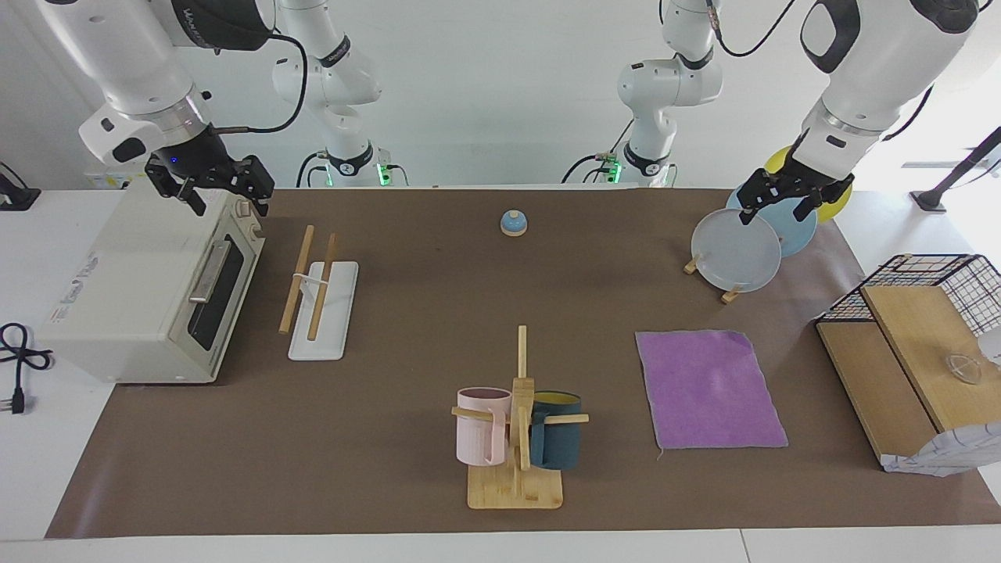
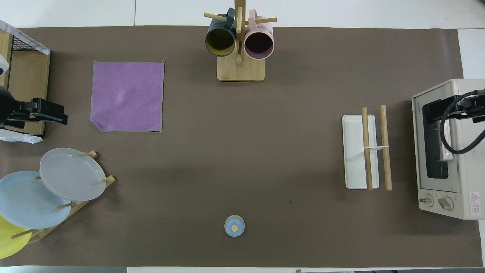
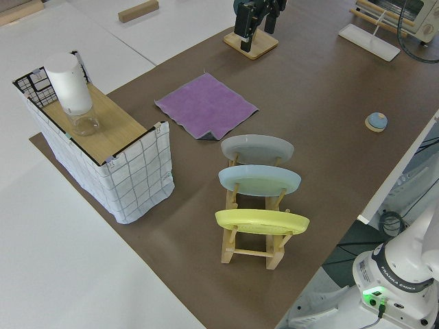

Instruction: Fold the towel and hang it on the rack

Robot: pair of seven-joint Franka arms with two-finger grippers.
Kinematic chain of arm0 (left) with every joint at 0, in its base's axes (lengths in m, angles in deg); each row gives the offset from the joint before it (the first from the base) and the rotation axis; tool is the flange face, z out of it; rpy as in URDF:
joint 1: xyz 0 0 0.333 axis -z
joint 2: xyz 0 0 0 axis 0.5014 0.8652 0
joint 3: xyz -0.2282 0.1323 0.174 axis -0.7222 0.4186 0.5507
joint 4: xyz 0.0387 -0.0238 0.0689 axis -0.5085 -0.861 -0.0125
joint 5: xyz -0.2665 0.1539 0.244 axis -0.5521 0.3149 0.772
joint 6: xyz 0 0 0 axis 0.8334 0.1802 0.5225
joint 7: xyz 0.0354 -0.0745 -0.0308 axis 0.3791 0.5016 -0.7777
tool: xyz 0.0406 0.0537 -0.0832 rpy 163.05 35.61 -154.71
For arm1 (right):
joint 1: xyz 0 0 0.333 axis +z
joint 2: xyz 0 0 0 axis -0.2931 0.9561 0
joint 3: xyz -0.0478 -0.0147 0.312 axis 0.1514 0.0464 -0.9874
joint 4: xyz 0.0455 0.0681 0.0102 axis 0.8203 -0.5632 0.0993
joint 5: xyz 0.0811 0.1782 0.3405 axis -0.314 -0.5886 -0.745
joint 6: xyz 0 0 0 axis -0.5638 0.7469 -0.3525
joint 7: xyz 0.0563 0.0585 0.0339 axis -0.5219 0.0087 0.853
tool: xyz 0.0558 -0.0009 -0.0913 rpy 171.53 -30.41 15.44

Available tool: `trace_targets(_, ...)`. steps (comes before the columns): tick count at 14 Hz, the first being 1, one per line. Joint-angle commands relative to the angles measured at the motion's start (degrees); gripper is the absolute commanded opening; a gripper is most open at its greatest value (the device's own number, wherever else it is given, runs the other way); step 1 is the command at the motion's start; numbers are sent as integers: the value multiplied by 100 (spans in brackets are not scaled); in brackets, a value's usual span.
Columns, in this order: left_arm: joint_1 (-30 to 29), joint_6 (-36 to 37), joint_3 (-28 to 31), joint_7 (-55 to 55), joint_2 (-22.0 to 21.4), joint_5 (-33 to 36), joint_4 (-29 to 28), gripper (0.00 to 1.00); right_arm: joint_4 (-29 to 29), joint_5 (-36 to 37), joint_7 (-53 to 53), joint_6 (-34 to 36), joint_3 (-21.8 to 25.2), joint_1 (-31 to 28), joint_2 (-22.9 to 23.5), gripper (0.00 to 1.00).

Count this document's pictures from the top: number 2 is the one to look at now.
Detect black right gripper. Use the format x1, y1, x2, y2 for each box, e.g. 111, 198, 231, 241
422, 90, 485, 124

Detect yellow plate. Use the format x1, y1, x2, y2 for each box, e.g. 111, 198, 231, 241
0, 215, 33, 260

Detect wooden shelf unit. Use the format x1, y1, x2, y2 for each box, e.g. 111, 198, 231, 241
0, 20, 51, 144

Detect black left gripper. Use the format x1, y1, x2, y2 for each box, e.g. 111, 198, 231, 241
0, 86, 69, 128

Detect white towel rack wooden bars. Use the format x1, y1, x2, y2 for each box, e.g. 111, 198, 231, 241
342, 105, 393, 191

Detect black wire basket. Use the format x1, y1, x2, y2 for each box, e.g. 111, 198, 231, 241
11, 35, 31, 52

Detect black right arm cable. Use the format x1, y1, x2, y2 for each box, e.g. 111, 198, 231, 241
440, 90, 485, 155

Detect dark teal mug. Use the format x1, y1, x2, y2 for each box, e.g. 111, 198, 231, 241
205, 8, 237, 57

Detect brown table mat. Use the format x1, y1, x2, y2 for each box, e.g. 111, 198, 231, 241
0, 26, 483, 268

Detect light blue plate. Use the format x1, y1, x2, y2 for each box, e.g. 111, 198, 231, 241
0, 171, 72, 229

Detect purple and grey towel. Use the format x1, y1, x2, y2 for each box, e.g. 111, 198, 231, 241
90, 58, 167, 133

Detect grey plate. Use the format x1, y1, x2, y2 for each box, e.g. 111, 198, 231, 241
39, 147, 107, 202

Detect pink mug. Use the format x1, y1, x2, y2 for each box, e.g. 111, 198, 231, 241
244, 9, 275, 60

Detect wooden plate rack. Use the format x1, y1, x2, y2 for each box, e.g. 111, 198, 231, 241
11, 151, 116, 244

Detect beige toaster oven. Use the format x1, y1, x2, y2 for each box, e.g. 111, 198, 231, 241
412, 78, 485, 220

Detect wooden mug tree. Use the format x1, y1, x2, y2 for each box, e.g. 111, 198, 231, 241
203, 0, 278, 82

